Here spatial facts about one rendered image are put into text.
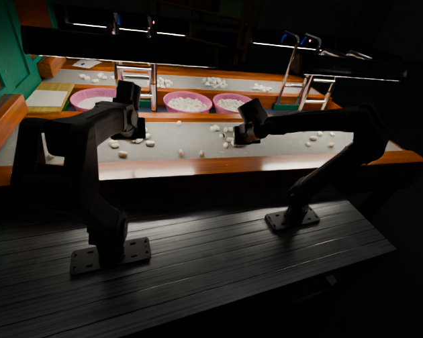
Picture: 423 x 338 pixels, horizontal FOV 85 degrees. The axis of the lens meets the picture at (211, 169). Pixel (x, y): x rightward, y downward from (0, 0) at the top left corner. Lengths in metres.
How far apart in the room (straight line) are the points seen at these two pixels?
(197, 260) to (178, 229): 0.12
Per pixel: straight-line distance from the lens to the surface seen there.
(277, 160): 0.98
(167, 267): 0.70
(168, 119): 1.15
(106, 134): 0.48
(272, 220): 0.85
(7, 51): 1.33
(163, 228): 0.77
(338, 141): 1.38
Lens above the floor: 1.29
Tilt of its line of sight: 39 degrees down
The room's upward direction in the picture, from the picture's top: 10 degrees clockwise
